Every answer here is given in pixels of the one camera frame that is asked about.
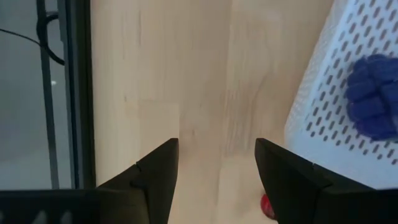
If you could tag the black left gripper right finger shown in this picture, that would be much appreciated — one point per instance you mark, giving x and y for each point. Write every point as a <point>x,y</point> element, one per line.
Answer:
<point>304,199</point>

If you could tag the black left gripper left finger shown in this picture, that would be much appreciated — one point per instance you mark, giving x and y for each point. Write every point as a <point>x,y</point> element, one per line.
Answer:
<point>140,199</point>

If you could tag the small red toy fruit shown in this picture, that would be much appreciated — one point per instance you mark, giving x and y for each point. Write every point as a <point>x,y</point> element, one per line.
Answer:
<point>266,207</point>

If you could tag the purple toy grape bunch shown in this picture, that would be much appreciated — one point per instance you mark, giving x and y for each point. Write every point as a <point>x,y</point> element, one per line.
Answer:
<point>373,99</point>

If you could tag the grey metal bar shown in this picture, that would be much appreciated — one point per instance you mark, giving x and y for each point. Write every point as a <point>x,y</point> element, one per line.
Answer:
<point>48,124</point>

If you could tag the white perforated plastic basket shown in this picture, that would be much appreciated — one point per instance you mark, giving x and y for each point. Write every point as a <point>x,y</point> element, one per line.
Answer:
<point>326,77</point>

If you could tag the black metal table frame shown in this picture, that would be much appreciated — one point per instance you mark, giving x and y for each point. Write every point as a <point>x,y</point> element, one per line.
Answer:
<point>82,93</point>

